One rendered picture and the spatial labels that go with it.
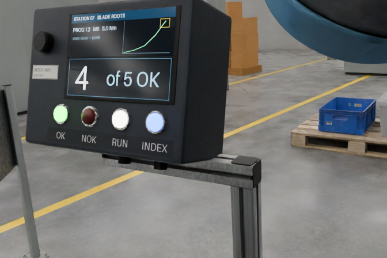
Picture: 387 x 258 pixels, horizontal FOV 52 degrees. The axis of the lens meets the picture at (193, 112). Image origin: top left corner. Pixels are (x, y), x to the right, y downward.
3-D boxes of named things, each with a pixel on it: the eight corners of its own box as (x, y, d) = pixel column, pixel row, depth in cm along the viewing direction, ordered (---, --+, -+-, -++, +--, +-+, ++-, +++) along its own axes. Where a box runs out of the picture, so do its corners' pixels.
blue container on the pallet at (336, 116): (376, 120, 397) (377, 98, 392) (363, 136, 349) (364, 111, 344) (334, 117, 419) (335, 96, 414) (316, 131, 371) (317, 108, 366)
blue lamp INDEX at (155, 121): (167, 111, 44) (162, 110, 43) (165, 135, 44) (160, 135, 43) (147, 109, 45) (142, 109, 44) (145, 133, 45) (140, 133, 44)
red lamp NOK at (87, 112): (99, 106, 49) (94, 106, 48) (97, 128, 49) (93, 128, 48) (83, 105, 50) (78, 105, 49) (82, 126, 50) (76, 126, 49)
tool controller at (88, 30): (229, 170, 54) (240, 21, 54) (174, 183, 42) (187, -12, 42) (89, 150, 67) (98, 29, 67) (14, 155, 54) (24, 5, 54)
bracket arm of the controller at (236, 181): (262, 181, 49) (261, 158, 49) (253, 190, 47) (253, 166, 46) (115, 158, 61) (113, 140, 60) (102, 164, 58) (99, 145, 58)
